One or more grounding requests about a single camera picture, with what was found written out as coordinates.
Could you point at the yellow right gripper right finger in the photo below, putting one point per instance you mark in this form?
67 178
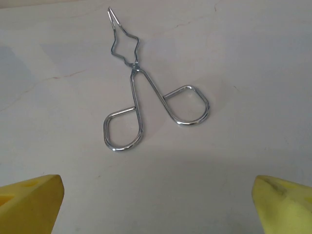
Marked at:
287 209

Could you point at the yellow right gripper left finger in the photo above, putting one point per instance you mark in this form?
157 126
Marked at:
29 204

